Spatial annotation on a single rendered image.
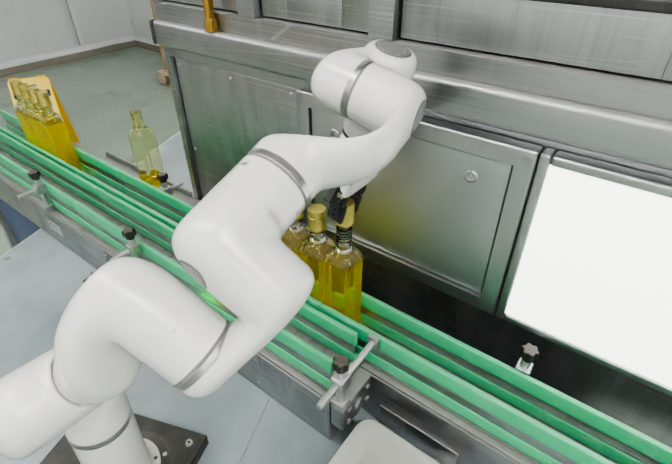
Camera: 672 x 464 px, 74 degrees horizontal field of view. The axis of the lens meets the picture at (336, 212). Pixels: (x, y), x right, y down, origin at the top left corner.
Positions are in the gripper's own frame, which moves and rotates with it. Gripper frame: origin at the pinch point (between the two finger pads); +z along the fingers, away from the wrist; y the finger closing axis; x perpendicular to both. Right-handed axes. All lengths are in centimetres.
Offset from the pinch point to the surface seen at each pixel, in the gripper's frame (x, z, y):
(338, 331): 9.7, 21.9, 6.5
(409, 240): 9.9, 9.7, -12.5
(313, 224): -3.8, 6.3, 2.2
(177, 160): -99, 72, -40
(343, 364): 15.7, 14.2, 15.5
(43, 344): -47, 58, 38
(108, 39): -543, 252, -266
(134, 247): -41, 34, 16
